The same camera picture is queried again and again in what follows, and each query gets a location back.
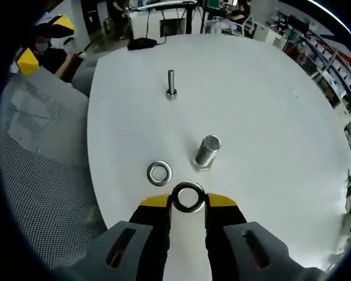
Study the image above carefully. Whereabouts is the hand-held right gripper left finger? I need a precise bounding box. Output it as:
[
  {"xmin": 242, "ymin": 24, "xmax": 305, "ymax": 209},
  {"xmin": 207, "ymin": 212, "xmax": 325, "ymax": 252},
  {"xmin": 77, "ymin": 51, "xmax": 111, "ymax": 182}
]
[{"xmin": 67, "ymin": 193, "xmax": 174, "ymax": 281}]

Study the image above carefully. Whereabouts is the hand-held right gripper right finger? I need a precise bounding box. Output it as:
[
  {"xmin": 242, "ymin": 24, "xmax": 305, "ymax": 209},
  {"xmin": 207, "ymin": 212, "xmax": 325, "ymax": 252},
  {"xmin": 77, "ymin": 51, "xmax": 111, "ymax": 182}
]
[{"xmin": 203, "ymin": 191, "xmax": 324, "ymax": 281}]

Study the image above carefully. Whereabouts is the large steel washer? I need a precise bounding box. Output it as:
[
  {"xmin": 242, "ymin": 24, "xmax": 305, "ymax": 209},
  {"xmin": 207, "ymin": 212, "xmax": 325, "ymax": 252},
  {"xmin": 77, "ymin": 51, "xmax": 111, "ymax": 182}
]
[
  {"xmin": 174, "ymin": 181, "xmax": 206, "ymax": 214},
  {"xmin": 146, "ymin": 160, "xmax": 173, "ymax": 187}
]

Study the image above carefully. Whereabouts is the thick steel threaded stud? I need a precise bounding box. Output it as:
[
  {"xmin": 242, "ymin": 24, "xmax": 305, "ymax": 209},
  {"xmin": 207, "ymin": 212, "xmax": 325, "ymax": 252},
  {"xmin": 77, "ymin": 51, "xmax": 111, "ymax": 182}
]
[{"xmin": 191, "ymin": 134, "xmax": 222, "ymax": 173}]

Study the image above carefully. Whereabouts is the thin steel threaded stud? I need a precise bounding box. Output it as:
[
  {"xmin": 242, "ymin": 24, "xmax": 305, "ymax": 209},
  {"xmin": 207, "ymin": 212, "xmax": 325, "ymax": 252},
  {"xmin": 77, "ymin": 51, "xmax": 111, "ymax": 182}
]
[{"xmin": 166, "ymin": 68, "xmax": 178, "ymax": 101}]

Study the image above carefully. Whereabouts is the white standing desk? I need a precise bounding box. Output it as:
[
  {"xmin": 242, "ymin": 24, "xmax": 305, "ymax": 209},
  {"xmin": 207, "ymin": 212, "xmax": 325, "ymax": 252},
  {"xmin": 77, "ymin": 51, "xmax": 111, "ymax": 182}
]
[{"xmin": 128, "ymin": 0, "xmax": 205, "ymax": 40}]

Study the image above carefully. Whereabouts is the black computer mouse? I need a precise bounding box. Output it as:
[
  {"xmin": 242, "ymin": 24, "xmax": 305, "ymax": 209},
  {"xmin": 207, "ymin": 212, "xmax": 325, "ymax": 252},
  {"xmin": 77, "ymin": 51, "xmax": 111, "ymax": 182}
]
[{"xmin": 127, "ymin": 37, "xmax": 157, "ymax": 51}]

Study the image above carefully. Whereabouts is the grey mesh office chair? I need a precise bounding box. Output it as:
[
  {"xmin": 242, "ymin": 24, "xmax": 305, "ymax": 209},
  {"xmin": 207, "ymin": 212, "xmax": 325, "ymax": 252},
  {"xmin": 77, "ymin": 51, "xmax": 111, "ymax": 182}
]
[{"xmin": 0, "ymin": 70, "xmax": 109, "ymax": 270}]

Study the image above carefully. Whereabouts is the white office chair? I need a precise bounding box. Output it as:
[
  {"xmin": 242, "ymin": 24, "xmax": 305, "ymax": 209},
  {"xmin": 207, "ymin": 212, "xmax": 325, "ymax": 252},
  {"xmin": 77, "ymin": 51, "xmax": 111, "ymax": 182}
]
[{"xmin": 230, "ymin": 14, "xmax": 257, "ymax": 38}]

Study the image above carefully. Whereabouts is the white cabinet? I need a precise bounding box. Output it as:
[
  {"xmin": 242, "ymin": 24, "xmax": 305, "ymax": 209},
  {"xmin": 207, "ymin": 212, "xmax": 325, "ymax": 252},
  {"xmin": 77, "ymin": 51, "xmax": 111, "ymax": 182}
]
[{"xmin": 252, "ymin": 22, "xmax": 282, "ymax": 45}]

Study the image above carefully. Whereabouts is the shelf with white bins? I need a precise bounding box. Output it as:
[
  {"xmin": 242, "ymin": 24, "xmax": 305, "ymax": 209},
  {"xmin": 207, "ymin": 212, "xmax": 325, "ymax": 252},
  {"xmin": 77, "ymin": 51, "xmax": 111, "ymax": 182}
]
[{"xmin": 280, "ymin": 11, "xmax": 351, "ymax": 107}]

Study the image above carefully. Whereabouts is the curved ceiling light strip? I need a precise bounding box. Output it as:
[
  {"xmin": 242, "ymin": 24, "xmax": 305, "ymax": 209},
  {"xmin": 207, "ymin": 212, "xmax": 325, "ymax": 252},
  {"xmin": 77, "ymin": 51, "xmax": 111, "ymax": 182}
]
[{"xmin": 307, "ymin": 0, "xmax": 351, "ymax": 37}]

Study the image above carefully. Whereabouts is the black mouse cable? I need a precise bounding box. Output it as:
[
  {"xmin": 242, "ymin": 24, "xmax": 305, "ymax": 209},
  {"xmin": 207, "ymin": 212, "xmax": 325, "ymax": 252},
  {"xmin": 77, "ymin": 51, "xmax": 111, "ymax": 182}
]
[{"xmin": 146, "ymin": 4, "xmax": 168, "ymax": 46}]

